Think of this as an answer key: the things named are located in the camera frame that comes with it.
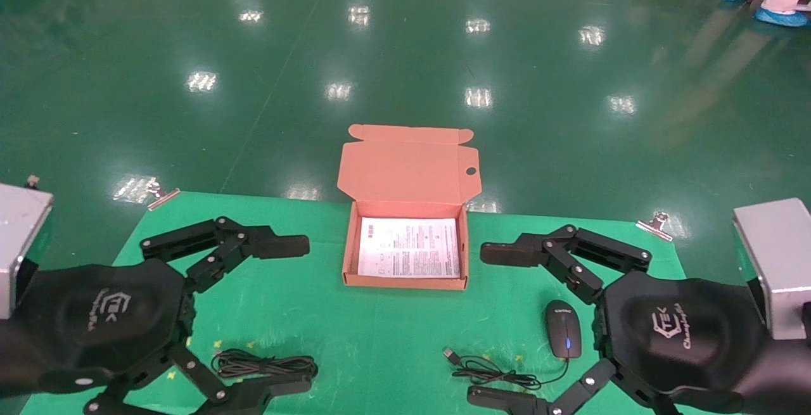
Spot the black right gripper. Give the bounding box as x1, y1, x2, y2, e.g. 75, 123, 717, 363
467, 271, 811, 415

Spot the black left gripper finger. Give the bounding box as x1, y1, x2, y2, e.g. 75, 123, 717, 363
139, 217, 310, 293

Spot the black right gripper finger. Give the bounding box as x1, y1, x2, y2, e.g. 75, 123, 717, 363
480, 224, 653, 305

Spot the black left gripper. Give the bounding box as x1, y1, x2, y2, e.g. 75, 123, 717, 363
0, 260, 314, 415

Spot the black wired computer mouse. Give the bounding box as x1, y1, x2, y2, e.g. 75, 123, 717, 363
442, 300, 582, 392

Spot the black data cable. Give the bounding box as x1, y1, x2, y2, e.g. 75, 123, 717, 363
211, 348, 319, 380

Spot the orange cardboard box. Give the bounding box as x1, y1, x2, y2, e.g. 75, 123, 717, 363
336, 124, 483, 291

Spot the green table mat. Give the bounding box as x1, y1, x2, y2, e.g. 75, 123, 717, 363
19, 191, 742, 415

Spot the white printed paper sheet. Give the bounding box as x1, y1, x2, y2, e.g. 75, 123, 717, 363
357, 217, 461, 279

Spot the silver metal clip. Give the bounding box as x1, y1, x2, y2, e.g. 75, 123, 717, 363
147, 181, 181, 211
635, 212, 674, 241

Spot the right wrist camera silver housing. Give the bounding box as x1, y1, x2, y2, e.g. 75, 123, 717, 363
733, 198, 811, 340

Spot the wrist camera silver housing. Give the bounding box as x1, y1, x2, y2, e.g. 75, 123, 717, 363
733, 198, 811, 340
0, 176, 54, 321

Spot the left wrist camera silver housing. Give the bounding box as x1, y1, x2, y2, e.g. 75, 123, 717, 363
0, 176, 54, 321

